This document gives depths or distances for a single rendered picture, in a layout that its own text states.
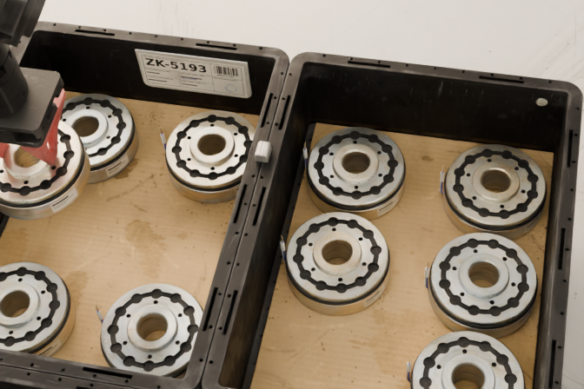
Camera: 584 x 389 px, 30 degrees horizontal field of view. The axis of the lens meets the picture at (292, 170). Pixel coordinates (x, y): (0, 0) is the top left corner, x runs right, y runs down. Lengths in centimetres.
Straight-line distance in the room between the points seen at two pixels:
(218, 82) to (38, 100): 28
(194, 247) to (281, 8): 49
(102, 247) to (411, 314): 33
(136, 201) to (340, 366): 29
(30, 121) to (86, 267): 23
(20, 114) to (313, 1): 64
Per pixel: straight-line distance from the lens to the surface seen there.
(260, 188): 105
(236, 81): 119
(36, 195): 105
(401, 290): 110
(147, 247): 115
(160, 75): 122
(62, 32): 122
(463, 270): 107
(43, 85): 99
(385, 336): 107
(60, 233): 118
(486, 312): 106
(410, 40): 147
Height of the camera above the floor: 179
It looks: 54 degrees down
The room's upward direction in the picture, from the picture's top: 6 degrees counter-clockwise
